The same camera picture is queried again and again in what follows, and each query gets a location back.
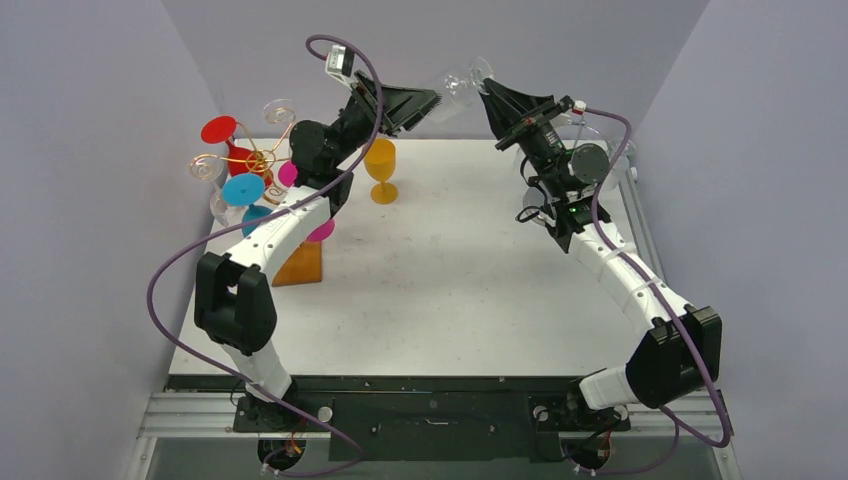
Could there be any gold wire glass rack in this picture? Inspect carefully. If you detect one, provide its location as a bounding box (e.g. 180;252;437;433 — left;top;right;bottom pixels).
188;98;297;205

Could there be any aluminium rail frame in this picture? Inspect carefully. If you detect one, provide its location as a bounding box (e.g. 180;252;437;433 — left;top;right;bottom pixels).
126;392;743;479

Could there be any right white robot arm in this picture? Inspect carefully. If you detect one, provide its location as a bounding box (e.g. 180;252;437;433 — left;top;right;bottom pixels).
479;78;722;427

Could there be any pink wine glass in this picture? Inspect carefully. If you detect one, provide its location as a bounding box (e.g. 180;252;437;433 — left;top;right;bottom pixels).
277;160;336;243

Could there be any chrome wire glass rack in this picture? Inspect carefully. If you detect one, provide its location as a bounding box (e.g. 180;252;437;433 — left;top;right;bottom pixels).
514;114;636;226

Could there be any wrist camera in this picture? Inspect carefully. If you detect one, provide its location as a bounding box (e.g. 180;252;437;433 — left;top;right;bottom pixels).
324;44;355;85
571;100;587;117

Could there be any wooden rack base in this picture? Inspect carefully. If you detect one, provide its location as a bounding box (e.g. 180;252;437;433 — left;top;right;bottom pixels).
271;242;323;287

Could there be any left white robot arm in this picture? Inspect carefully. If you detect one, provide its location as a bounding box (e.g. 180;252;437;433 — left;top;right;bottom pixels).
194;71;441;430

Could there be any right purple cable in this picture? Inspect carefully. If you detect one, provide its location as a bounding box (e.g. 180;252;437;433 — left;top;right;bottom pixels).
563;107;733;478

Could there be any red wine glass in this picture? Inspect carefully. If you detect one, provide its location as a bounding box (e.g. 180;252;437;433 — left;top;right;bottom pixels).
200;115;272;187

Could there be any clear wine glass left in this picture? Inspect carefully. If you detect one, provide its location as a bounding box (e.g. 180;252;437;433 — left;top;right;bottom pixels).
209;189;244;227

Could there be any blue wine glass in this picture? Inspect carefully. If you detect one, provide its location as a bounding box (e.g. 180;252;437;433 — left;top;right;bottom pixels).
221;173;272;224

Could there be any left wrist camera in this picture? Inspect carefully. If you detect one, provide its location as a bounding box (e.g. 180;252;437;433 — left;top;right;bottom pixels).
324;44;355;85

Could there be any yellow plastic goblet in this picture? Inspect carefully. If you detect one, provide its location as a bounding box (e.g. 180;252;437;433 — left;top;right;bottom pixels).
364;138;398;205

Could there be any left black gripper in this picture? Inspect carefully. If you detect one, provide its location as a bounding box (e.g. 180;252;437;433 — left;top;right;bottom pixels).
329;72;442;169

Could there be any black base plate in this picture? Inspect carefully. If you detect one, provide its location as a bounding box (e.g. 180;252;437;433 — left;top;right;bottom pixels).
166;375;631;469

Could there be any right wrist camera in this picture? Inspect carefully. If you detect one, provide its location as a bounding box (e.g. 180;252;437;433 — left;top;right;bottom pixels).
571;100;587;117

